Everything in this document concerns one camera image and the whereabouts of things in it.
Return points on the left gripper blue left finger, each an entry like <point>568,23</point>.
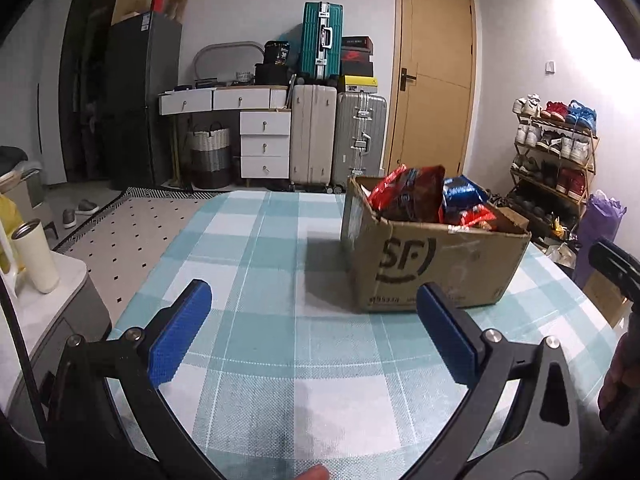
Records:
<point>171,332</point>

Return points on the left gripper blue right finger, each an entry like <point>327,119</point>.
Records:
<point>455,335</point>

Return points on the blue oreo cookie pack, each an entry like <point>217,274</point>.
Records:
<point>461,194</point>

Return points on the red blue snack bag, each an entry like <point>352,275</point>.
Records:
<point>478,217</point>

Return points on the person's right hand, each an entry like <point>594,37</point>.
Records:
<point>622,378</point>

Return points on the person's left hand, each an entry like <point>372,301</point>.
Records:
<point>317,472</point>

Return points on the purple plastic bag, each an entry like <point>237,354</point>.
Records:
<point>602,219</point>

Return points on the dotted beige rug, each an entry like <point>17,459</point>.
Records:
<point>123,242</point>

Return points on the shoe rack with shoes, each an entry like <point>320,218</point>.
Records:
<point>554,163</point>

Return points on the checkered teal white tablecloth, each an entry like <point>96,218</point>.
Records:
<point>286,373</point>

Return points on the brown SF cardboard box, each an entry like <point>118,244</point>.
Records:
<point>388,260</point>

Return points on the striped laundry basket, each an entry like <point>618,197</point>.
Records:
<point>210,157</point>

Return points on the red snack bag in box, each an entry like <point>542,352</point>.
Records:
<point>409,194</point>

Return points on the white mug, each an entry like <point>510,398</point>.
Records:
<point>32,247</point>

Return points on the white drawer desk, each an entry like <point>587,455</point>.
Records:
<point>258,119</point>

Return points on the silver suitcase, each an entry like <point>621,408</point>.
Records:
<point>359,137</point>

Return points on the beige suitcase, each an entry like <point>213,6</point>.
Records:
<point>312,134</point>

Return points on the wooden door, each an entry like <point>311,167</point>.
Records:
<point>433,85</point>

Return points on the grey round mirror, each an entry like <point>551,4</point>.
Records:
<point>228,62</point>

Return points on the black box on desk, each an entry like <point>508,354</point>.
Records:
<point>274,70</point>

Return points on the dark grey refrigerator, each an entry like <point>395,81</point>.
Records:
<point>142,62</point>

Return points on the yellow black shoebox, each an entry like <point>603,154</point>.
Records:
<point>354,83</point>

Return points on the red black shoebox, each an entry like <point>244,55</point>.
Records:
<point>356,56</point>

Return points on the teal suitcase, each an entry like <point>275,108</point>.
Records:
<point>321,43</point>

